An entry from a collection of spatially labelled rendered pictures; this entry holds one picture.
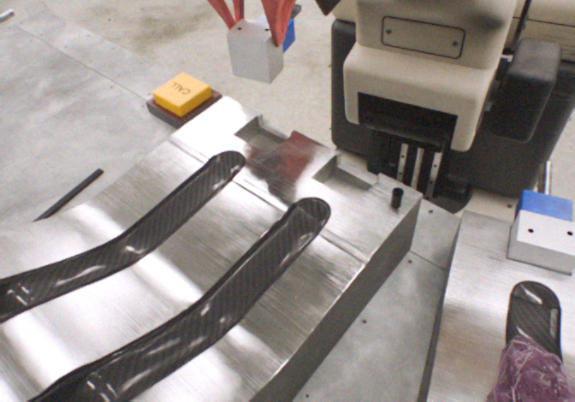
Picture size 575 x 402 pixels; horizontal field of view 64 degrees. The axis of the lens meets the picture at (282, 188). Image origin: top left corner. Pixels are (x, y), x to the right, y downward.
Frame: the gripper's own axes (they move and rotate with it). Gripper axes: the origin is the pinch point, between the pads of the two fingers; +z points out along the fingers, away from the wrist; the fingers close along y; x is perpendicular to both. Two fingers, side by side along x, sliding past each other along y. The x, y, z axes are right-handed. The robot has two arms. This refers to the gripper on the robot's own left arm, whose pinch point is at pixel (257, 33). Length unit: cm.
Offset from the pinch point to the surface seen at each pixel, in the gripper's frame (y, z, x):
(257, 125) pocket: 2.5, 7.7, -6.2
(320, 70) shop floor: -48, 95, 126
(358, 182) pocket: 15.9, 8.3, -9.4
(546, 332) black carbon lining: 34.8, 9.9, -17.3
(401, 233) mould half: 21.7, 8.7, -13.4
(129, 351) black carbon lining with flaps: 8.0, 4.6, -34.2
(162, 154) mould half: -4.1, 6.8, -15.2
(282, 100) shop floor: -54, 95, 100
